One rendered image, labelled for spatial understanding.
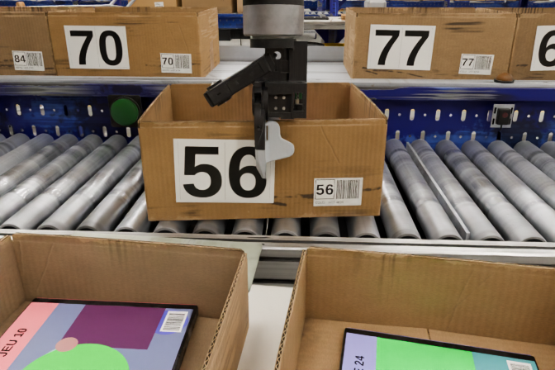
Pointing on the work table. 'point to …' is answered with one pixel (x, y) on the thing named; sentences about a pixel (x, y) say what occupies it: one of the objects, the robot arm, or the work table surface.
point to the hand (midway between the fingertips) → (260, 167)
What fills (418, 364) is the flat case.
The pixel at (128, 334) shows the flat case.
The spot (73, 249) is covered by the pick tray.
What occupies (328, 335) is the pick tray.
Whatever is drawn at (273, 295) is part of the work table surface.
